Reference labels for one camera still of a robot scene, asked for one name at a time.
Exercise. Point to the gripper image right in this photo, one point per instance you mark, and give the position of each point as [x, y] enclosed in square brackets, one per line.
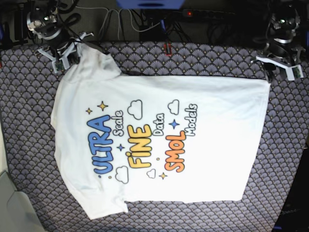
[283, 46]

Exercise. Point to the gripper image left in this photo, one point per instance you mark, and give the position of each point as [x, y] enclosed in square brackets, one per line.
[57, 38]

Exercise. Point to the black power strip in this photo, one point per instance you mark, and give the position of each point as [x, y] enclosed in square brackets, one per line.
[206, 15]

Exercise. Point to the patterned fan-motif tablecloth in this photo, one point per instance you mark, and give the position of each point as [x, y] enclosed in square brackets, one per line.
[27, 90]

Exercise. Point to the red table clamp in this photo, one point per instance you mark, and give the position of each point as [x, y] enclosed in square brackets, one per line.
[168, 49]

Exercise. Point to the white printed T-shirt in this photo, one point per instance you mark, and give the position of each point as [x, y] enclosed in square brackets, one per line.
[122, 138]

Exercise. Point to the blue box overhead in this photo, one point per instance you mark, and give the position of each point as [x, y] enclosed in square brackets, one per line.
[150, 4]

